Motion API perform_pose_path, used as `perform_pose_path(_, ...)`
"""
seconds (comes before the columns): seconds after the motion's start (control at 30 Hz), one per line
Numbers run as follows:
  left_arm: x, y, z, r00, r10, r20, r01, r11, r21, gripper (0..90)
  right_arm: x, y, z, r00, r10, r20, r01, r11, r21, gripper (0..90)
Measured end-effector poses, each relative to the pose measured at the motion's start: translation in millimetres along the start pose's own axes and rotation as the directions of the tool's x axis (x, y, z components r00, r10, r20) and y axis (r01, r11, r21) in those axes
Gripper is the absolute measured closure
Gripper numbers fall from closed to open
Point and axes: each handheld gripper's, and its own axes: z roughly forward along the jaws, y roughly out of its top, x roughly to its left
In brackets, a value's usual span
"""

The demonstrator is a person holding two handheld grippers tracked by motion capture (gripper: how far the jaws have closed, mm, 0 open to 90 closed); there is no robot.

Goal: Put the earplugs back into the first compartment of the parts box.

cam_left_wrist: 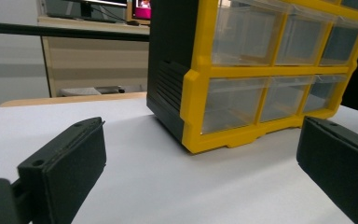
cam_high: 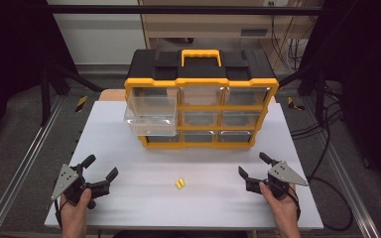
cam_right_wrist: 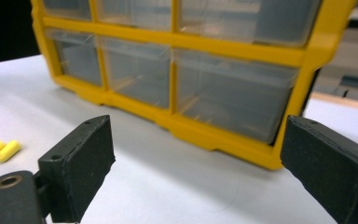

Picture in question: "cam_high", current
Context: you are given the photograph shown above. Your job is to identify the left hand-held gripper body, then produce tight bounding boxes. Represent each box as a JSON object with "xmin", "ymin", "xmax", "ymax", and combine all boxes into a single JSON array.
[{"xmin": 51, "ymin": 163, "xmax": 111, "ymax": 210}]

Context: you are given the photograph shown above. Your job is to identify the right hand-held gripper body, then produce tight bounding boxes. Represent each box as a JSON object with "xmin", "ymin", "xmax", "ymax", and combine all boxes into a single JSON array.
[{"xmin": 245, "ymin": 160, "xmax": 310, "ymax": 200}]

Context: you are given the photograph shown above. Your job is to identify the person's left hand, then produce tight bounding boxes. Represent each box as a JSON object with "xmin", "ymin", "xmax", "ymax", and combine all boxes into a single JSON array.
[{"xmin": 60, "ymin": 187, "xmax": 93, "ymax": 220}]

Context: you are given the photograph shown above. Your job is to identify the person's right hand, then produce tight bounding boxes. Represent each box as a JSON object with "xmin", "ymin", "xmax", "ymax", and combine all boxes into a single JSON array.
[{"xmin": 259, "ymin": 181, "xmax": 300, "ymax": 221}]

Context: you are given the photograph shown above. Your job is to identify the yellow black hazard tape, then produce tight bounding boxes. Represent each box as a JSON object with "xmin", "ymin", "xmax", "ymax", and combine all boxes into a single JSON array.
[
  {"xmin": 74, "ymin": 95, "xmax": 89, "ymax": 113},
  {"xmin": 287, "ymin": 96, "xmax": 306, "ymax": 112}
]

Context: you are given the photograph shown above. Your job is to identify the clear plastic drawer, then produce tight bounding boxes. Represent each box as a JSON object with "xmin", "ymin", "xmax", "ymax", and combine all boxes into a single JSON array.
[
  {"xmin": 123, "ymin": 107, "xmax": 179, "ymax": 138},
  {"xmin": 126, "ymin": 87, "xmax": 181, "ymax": 117}
]

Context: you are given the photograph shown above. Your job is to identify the group of small clear drawers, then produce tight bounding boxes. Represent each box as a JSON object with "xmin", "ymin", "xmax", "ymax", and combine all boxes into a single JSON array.
[{"xmin": 146, "ymin": 86, "xmax": 272, "ymax": 144}]

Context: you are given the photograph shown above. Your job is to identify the black yellow organizer cabinet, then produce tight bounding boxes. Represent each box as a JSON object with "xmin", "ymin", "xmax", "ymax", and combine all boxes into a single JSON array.
[{"xmin": 124, "ymin": 49, "xmax": 280, "ymax": 150}]

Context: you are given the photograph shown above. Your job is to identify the black curtain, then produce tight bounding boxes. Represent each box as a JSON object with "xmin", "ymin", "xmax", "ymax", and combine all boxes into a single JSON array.
[
  {"xmin": 0, "ymin": 0, "xmax": 77, "ymax": 150},
  {"xmin": 299, "ymin": 0, "xmax": 381, "ymax": 192}
]

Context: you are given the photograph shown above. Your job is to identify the wooden cabinet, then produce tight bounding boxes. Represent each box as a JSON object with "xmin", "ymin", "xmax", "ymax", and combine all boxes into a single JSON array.
[{"xmin": 138, "ymin": 0, "xmax": 325, "ymax": 71}]

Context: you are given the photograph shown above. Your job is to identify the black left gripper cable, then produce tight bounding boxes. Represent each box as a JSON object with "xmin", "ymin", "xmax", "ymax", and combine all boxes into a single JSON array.
[{"xmin": 54, "ymin": 197, "xmax": 64, "ymax": 230}]

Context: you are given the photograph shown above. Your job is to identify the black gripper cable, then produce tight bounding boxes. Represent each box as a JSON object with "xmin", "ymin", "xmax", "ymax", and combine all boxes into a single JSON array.
[
  {"xmin": 287, "ymin": 176, "xmax": 354, "ymax": 232},
  {"xmin": 54, "ymin": 197, "xmax": 64, "ymax": 230}
]

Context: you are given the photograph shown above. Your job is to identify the black floor cables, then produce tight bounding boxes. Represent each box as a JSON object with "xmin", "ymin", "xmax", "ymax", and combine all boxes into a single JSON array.
[{"xmin": 290, "ymin": 80, "xmax": 345, "ymax": 141}]

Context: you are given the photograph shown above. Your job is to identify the aluminium floor rail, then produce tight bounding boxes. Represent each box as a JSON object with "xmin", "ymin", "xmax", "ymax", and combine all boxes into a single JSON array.
[
  {"xmin": 0, "ymin": 95, "xmax": 65, "ymax": 238},
  {"xmin": 301, "ymin": 98, "xmax": 381, "ymax": 238}
]

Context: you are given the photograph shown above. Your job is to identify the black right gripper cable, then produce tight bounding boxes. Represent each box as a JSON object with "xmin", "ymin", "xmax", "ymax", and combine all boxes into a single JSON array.
[{"xmin": 287, "ymin": 176, "xmax": 354, "ymax": 232}]

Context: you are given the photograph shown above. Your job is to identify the black metal frame stand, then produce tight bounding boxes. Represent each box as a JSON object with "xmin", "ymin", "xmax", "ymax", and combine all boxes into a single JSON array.
[
  {"xmin": 40, "ymin": 60, "xmax": 104, "ymax": 127},
  {"xmin": 277, "ymin": 63, "xmax": 327, "ymax": 124}
]

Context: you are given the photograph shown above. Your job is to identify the bundle of hanging cables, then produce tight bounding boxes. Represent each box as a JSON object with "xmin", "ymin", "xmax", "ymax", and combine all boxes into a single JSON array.
[{"xmin": 269, "ymin": 0, "xmax": 311, "ymax": 71}]

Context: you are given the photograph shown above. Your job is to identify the black horizontal frame bar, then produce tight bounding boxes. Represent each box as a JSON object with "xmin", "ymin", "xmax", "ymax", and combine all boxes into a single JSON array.
[{"xmin": 46, "ymin": 5, "xmax": 325, "ymax": 16}]

